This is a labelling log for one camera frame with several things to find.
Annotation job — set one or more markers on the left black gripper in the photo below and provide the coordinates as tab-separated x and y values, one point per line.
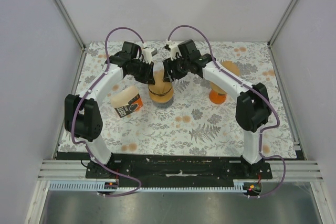
148	77

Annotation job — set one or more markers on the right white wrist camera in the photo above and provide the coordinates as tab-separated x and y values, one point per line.
172	47

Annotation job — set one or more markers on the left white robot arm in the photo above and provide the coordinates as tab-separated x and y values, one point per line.
82	115

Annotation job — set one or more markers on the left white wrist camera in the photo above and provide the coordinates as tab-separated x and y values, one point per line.
148	53

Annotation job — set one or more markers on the black mounting base plate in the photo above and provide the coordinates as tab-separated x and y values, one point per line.
162	170

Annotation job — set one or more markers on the floral tablecloth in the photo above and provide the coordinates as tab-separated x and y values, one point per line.
193	125

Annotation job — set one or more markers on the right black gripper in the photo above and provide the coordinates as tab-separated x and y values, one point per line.
168	66

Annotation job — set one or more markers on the brown paper coffee filter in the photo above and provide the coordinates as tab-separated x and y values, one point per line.
160	86

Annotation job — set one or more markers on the orange glass carafe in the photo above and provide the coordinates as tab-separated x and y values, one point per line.
217	98

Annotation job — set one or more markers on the white slotted cable duct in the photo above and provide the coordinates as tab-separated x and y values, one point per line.
110	187

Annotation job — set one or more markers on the aluminium frame rail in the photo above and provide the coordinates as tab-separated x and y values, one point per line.
296	171

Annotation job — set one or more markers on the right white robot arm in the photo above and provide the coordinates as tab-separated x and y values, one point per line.
252	110

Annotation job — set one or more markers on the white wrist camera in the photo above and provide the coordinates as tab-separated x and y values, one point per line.
148	53
172	47

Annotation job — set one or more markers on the grey glass dripper cone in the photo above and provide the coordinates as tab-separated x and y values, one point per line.
161	94

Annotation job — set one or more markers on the coffee filter package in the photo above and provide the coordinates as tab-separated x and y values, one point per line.
127	101

